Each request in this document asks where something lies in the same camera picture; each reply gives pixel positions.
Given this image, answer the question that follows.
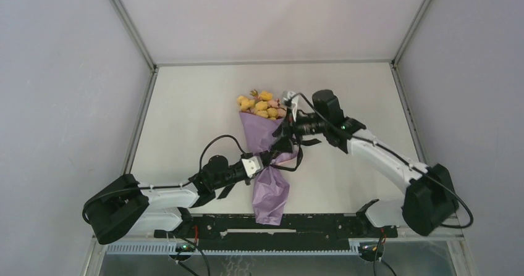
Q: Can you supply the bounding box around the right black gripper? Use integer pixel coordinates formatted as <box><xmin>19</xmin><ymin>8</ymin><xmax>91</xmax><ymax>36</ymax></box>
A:
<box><xmin>268</xmin><ymin>107</ymin><xmax>328</xmax><ymax>155</ymax></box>

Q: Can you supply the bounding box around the black ribbon strap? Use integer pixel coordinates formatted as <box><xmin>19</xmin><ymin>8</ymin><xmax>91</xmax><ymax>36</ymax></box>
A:
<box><xmin>216</xmin><ymin>120</ymin><xmax>323</xmax><ymax>201</ymax></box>

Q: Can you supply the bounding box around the pink wrapping paper sheet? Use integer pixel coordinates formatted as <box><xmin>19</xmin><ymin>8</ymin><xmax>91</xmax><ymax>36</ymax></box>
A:
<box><xmin>239</xmin><ymin>112</ymin><xmax>290</xmax><ymax>226</ymax></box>

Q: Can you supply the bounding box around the yellow fake flower stem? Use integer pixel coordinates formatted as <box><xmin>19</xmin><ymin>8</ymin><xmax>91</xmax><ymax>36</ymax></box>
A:
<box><xmin>236</xmin><ymin>89</ymin><xmax>277</xmax><ymax>120</ymax></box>

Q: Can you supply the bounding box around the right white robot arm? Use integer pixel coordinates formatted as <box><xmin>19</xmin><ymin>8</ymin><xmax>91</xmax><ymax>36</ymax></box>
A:
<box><xmin>270</xmin><ymin>90</ymin><xmax>474</xmax><ymax>236</ymax></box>

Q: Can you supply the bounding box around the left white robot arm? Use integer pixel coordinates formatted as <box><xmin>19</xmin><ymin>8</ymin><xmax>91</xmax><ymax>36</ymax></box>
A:
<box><xmin>82</xmin><ymin>153</ymin><xmax>271</xmax><ymax>245</ymax></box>

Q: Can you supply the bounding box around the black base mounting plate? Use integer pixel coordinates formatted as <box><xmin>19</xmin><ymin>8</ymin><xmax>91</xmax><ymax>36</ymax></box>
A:
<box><xmin>153</xmin><ymin>214</ymin><xmax>398</xmax><ymax>250</ymax></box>

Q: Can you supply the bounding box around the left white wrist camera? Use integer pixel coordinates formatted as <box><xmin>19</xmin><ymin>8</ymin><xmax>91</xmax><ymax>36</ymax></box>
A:
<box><xmin>241</xmin><ymin>156</ymin><xmax>264</xmax><ymax>178</ymax></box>

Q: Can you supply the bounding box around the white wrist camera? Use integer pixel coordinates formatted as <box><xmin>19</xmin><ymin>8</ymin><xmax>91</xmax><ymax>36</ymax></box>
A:
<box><xmin>241</xmin><ymin>156</ymin><xmax>264</xmax><ymax>178</ymax></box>
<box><xmin>281</xmin><ymin>90</ymin><xmax>299</xmax><ymax>109</ymax></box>

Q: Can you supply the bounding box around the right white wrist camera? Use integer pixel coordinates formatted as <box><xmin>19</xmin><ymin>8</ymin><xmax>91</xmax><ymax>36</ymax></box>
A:
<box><xmin>281</xmin><ymin>90</ymin><xmax>299</xmax><ymax>109</ymax></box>

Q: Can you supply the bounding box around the white cable duct strip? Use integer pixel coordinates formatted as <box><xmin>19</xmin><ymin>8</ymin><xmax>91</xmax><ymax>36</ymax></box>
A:
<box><xmin>106</xmin><ymin>241</ymin><xmax>361</xmax><ymax>256</ymax></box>

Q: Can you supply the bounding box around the aluminium frame rail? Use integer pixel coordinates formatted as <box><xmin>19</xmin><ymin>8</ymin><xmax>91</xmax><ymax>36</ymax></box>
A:
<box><xmin>109</xmin><ymin>0</ymin><xmax>156</xmax><ymax>72</ymax></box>

